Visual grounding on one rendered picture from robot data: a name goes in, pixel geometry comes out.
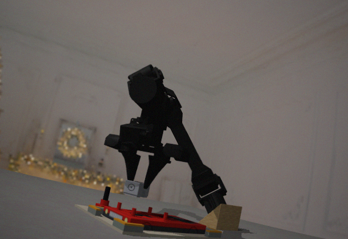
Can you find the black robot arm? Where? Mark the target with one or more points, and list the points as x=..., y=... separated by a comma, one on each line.
x=146, y=89

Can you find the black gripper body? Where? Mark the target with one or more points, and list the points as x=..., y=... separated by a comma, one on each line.
x=178, y=152

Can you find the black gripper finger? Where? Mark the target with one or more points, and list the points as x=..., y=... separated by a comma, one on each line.
x=132, y=161
x=156, y=165

